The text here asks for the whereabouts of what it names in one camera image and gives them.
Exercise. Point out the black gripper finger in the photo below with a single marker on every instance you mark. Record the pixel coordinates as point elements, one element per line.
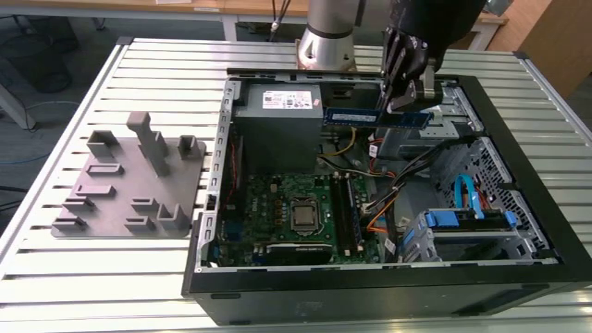
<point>400,59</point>
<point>425,95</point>

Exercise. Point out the grey metal drive cage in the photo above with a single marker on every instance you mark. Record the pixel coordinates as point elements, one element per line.
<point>444,137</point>

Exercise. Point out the wooden cabinet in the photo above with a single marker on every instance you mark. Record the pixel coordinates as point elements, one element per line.
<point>545,34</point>

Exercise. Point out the grey power supply unit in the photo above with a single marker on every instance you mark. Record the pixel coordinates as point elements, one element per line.
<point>277,138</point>

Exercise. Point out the wooden top desk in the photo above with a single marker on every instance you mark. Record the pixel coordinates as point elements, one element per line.
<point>249,7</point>

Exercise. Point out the hard disk in blue carrier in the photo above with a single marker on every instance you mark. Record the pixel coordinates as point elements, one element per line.
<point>476,223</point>

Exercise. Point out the grey metal disk bay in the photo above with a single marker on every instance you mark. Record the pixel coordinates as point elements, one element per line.
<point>476,235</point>

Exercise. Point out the silver CPU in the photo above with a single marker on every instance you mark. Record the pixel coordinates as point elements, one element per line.
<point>305,215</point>

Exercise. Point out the green motherboard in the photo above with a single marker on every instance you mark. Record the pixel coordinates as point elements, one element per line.
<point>262,208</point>

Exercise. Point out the black graphics card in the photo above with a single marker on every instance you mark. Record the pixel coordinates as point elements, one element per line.
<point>300,255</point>

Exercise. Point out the black open PC case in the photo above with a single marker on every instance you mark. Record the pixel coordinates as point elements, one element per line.
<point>324,281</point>

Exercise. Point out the grey plastic parts rack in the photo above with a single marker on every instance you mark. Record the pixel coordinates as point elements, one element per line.
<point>129,166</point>

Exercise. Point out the black office chair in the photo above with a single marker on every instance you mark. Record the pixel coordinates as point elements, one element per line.
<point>50,73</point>

